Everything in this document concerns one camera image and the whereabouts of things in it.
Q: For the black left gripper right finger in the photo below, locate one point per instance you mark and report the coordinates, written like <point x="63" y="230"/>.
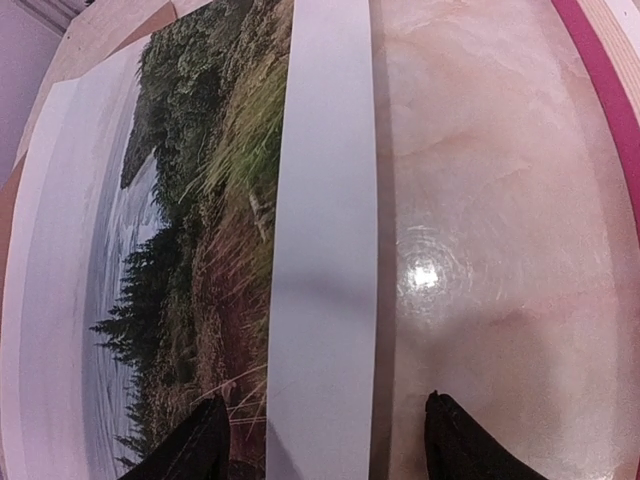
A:
<point x="458" y="447"/>

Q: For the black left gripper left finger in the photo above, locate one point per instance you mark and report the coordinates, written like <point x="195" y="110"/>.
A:
<point x="198" y="448"/>

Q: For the white mat board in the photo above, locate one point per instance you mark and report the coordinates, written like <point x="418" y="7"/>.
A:
<point x="322" y="331"/>

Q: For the landscape photo print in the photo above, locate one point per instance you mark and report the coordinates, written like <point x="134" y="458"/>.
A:
<point x="139" y="269"/>

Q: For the pink wooden picture frame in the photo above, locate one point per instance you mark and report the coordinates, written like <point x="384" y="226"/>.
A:
<point x="606" y="35"/>

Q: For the brown backing board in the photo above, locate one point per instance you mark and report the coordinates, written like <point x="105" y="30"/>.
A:
<point x="33" y="60"/>

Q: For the left aluminium corner post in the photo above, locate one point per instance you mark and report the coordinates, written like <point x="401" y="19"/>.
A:
<point x="59" y="13"/>

